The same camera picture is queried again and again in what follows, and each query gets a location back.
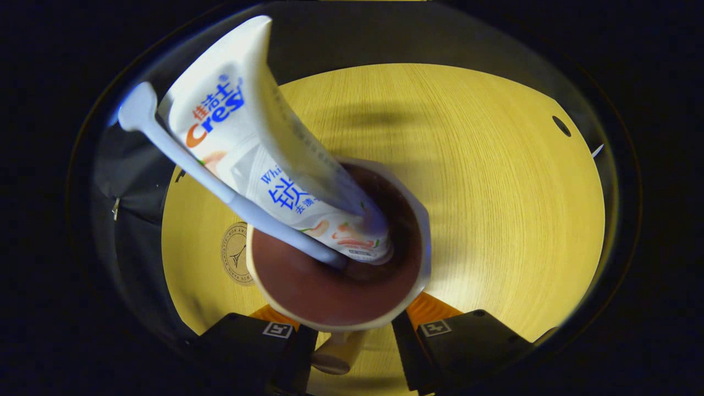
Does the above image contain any round cork coaster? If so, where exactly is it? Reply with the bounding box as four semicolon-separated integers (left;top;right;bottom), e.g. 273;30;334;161
221;222;255;287

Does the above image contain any white toothbrush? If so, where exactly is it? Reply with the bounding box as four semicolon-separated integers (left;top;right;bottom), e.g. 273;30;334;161
118;81;348;270

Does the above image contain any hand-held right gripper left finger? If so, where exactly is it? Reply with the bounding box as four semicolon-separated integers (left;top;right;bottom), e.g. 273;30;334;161
186;304;320;396

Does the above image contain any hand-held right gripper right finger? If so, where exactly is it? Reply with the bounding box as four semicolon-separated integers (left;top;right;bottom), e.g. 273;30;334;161
390;291;537;395

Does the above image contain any white toothpaste tube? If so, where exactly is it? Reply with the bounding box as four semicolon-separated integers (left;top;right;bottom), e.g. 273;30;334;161
158;15;394;266

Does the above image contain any beige cup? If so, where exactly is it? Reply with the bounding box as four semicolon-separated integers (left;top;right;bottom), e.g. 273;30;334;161
246;157;432;376

